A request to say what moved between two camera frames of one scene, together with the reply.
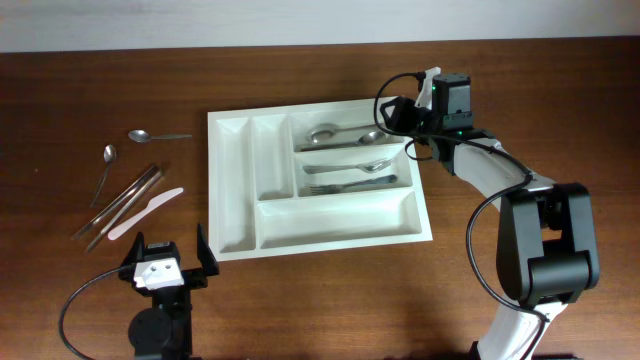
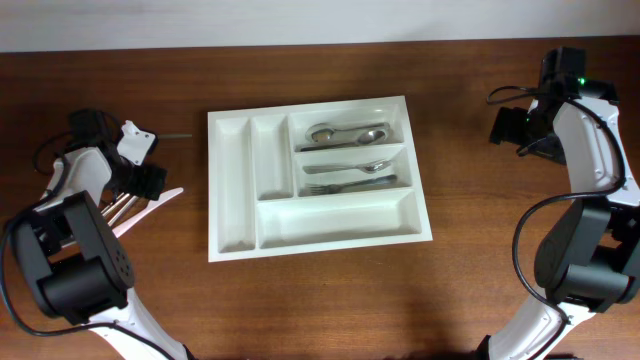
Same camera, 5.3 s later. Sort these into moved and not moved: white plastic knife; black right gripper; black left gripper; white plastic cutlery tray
Moved: black left gripper; black right gripper
Not moved: white plastic cutlery tray; white plastic knife
